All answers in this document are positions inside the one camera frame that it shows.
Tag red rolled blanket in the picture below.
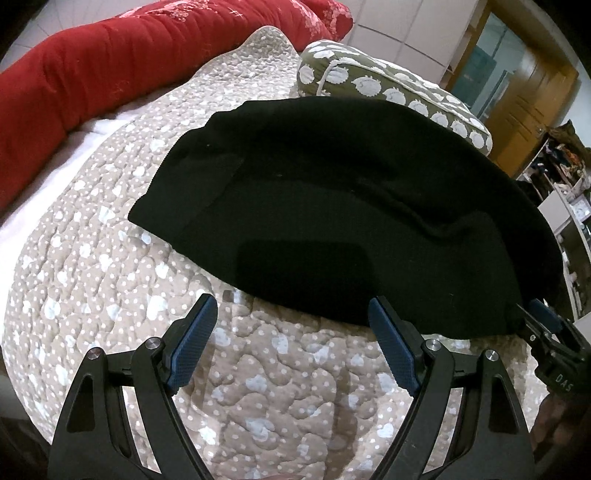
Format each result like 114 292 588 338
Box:
1 1 353 209

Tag white bed sheet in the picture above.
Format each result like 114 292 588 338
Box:
0 85 195 232

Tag brown wooden door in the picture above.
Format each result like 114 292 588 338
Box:
443 1 579 178

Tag olive pillow with white hedgehogs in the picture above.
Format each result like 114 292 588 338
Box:
297 40 493 155

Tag white wardrobe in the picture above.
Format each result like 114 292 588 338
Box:
342 0 487 83

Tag white shelf unit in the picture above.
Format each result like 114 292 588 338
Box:
518 121 590 320

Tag black pants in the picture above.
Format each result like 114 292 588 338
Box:
128 97 569 339

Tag beige dotted quilted bedspread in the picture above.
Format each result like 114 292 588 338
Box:
2 25 551 480

